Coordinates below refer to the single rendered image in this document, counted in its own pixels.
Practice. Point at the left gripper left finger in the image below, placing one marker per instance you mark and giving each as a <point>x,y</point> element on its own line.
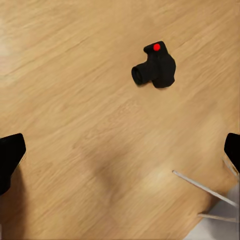
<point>12,149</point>

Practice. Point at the digital camera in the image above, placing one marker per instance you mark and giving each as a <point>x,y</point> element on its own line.
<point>159,68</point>

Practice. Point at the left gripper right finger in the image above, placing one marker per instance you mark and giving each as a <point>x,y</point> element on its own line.
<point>232,149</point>

